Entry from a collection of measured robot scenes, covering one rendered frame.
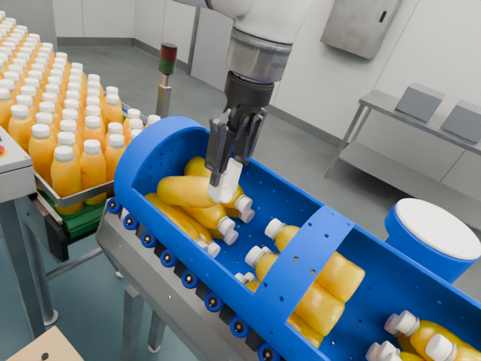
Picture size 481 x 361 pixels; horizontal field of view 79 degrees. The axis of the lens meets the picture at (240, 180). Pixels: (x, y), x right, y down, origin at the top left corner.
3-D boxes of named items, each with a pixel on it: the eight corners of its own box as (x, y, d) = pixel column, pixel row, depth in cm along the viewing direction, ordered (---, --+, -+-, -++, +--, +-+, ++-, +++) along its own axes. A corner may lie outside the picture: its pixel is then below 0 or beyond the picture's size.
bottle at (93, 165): (92, 189, 91) (90, 137, 81) (112, 198, 90) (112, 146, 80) (75, 201, 86) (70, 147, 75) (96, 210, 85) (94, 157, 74)
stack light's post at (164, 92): (146, 262, 179) (164, 88, 118) (142, 258, 181) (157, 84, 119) (151, 258, 182) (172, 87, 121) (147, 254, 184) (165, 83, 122)
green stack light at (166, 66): (165, 74, 113) (167, 61, 110) (154, 68, 116) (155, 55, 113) (177, 73, 118) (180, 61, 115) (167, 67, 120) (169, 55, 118)
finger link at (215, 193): (227, 172, 52) (225, 172, 52) (220, 201, 56) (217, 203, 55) (216, 163, 53) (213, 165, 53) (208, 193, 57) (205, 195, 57)
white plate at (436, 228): (470, 219, 107) (468, 222, 108) (395, 188, 112) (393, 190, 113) (494, 273, 85) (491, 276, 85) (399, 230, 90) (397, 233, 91)
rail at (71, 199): (63, 208, 75) (62, 199, 74) (61, 206, 76) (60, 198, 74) (180, 164, 104) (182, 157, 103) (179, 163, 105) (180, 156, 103)
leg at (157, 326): (152, 356, 139) (167, 276, 104) (145, 347, 141) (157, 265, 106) (162, 347, 143) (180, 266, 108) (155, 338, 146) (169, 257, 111)
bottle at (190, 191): (152, 203, 67) (207, 210, 55) (156, 173, 68) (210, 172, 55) (177, 205, 72) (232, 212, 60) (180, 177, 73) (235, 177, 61)
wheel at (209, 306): (225, 300, 62) (229, 299, 64) (210, 286, 64) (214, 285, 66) (213, 317, 62) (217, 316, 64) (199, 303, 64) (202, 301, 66)
